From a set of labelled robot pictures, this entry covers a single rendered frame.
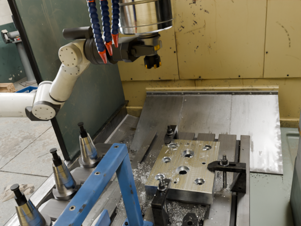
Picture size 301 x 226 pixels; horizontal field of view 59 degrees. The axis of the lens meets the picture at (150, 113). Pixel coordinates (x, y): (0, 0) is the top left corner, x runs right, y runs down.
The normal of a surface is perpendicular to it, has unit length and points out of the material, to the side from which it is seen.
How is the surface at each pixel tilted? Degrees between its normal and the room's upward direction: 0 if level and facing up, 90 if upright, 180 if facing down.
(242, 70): 90
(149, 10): 90
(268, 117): 24
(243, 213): 0
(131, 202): 90
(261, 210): 0
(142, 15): 90
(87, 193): 0
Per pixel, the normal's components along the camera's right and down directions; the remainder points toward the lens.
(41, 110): 0.09, 0.75
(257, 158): -0.25, -0.61
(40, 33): 0.94, 0.02
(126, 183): -0.31, 0.47
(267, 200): -0.14, -0.88
